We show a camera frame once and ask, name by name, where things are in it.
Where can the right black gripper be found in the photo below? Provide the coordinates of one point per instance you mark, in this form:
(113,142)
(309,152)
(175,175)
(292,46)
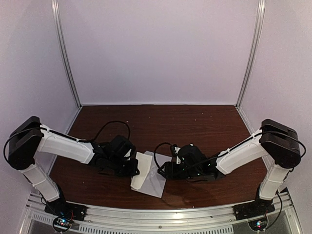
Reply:
(170,172)

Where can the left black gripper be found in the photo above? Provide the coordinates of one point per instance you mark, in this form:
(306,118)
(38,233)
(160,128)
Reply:
(133,170)

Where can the grey envelope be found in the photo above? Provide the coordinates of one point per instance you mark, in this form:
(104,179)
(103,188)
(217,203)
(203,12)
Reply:
(154,183)

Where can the white letter sheet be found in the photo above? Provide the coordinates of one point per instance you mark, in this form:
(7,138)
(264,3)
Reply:
(144,164)

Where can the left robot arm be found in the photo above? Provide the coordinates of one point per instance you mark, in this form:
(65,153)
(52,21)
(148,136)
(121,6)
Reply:
(32,136)

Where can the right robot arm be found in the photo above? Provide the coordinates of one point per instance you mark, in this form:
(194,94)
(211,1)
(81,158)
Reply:
(272,139)

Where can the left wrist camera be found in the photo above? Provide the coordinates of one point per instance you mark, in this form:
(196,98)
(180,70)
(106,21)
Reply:
(130,153)

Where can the front aluminium rail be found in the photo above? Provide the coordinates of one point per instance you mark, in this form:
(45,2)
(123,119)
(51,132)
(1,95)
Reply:
(207,220)

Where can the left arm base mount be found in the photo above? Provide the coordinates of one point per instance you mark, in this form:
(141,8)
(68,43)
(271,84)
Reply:
(66,218)

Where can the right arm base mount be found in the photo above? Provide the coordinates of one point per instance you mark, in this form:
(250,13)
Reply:
(253,214)

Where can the left aluminium frame post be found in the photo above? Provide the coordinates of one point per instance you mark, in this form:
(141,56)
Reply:
(63,52)

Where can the aluminium frame post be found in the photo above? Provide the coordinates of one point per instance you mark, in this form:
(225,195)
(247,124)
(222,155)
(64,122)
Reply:
(63,52)
(260,14)

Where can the right aluminium frame post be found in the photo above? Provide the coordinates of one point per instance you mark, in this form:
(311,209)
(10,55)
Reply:
(260,14)

